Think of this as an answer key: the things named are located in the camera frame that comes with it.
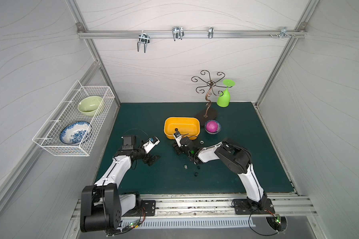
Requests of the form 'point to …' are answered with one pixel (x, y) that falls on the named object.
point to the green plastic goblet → (224, 99)
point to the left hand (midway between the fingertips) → (153, 149)
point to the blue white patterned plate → (76, 133)
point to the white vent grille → (144, 223)
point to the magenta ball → (212, 126)
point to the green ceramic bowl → (89, 106)
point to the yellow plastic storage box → (189, 127)
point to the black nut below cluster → (198, 167)
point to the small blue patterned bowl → (218, 130)
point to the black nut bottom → (196, 174)
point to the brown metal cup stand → (218, 89)
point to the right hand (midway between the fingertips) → (176, 140)
